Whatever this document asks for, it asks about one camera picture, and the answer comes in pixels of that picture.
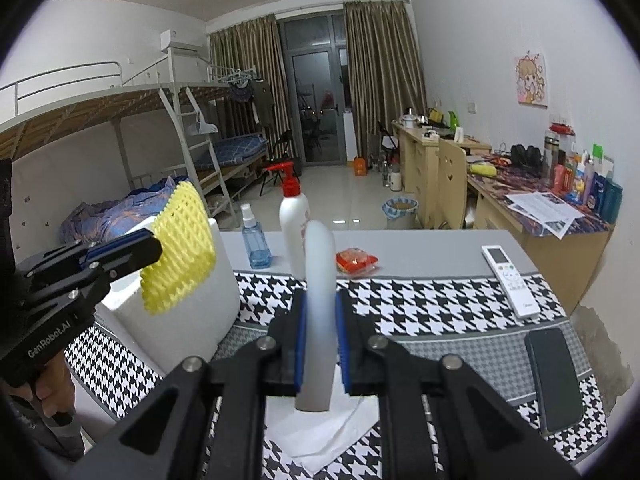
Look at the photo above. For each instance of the white remote control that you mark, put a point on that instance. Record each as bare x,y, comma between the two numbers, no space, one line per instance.
510,280

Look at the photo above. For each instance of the blue trash bin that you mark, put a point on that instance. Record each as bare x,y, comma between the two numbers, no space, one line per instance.
400,215

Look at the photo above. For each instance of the white paper tissue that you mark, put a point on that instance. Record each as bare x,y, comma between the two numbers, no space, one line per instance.
310,440

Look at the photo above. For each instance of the white bunk bed ladder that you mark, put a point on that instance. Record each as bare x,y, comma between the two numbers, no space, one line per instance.
200,160

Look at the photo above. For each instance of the black headphones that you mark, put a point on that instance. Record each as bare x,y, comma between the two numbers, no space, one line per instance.
525,156

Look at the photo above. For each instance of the cartoon wall poster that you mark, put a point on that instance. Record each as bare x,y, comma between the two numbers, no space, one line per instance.
531,79

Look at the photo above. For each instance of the white foam box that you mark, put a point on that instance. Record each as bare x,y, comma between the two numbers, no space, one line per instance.
200,330

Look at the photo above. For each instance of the houndstooth table mat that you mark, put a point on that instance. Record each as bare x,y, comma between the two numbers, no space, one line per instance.
425,310

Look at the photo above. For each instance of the white jug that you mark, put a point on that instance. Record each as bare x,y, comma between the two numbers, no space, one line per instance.
395,181

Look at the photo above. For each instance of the desk with patterned cover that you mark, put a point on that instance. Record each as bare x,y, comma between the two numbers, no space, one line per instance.
550,255

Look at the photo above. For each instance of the blue checked quilt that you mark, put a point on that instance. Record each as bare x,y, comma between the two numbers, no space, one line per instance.
115,215

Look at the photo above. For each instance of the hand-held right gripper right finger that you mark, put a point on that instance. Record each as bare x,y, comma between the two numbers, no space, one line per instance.
342,340

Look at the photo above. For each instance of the cluster of toiletry bottles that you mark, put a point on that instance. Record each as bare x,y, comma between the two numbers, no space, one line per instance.
585,180

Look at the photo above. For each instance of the white air conditioner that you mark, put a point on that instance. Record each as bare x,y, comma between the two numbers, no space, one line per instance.
177,40

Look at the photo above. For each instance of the orange plastic container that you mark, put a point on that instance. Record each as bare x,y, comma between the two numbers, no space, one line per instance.
361,166

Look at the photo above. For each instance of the blue spray bottle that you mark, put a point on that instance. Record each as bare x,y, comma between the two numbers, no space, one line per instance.
256,245

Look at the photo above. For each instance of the yellow foam net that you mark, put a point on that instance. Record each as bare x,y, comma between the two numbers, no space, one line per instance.
180,250

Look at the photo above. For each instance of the brown curtain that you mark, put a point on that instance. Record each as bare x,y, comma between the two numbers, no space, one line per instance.
385,75
240,50

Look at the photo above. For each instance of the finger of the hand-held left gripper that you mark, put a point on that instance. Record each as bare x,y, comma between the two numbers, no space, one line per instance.
132,257
125,239

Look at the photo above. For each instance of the red snack packet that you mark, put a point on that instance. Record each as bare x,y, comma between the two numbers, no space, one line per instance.
356,261

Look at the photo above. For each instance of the glass balcony door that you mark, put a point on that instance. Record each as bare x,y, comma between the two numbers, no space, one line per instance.
315,85

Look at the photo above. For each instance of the white metal bunk bed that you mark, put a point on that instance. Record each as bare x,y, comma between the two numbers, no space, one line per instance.
75,110
235,147

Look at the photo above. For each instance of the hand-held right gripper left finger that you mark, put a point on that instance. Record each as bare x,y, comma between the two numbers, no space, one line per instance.
300,340

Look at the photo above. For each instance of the light wooden desk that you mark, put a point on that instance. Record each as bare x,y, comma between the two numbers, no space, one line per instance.
420,160

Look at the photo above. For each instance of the person's left hand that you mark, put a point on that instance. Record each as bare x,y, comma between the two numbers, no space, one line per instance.
52,385

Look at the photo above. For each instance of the black smartphone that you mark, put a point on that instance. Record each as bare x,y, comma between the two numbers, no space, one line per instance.
552,380

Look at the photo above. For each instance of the wooden chair with smile cutout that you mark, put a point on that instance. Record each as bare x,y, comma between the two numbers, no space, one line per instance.
452,180

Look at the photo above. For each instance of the white plastic tube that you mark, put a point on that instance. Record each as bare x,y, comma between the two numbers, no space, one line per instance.
320,280

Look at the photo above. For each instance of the yellow pouch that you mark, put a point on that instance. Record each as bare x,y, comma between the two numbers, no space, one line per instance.
482,169

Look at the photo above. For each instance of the white lotion pump bottle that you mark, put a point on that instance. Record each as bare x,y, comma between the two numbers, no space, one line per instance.
292,230

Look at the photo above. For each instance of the printed paper sheets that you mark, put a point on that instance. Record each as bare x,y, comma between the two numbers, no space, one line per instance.
545,210

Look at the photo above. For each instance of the hanging dark clothes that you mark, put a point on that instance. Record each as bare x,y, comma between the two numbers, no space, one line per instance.
250,95

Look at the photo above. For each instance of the black folding chair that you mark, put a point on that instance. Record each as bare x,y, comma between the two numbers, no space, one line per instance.
282,150

